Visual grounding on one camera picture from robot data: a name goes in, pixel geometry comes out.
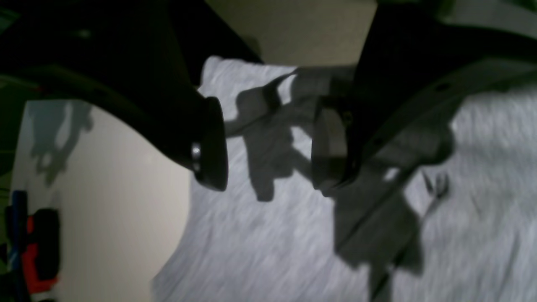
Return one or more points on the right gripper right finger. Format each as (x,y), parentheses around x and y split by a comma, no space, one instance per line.
(418,54)

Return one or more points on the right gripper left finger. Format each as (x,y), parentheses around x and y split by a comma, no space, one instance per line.
(124,57)

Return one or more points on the grey T-shirt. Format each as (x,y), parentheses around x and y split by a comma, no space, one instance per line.
(446,212)

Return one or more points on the orange black clamp upper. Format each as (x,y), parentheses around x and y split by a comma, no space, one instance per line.
(33,252)

